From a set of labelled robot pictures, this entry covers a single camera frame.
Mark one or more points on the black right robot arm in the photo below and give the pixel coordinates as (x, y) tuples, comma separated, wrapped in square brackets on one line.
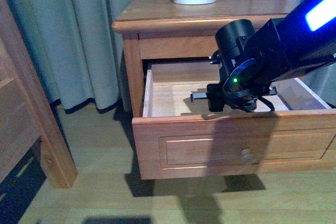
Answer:
[(284, 48)]

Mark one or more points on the wooden nightstand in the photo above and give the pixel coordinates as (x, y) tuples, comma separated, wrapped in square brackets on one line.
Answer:
[(166, 46)]

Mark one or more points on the wooden bed frame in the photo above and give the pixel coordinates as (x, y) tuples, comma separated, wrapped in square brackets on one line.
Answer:
[(27, 120)]

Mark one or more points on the grey curtain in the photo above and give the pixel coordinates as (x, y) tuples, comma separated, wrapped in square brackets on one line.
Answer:
[(77, 55)]

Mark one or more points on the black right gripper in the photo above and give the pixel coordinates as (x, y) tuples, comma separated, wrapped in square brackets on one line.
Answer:
[(235, 93)]

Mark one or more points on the wooden drawer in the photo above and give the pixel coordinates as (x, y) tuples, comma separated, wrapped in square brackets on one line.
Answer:
[(177, 138)]

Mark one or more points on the black under-bed drawer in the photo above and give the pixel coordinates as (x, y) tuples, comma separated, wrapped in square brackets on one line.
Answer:
[(20, 187)]

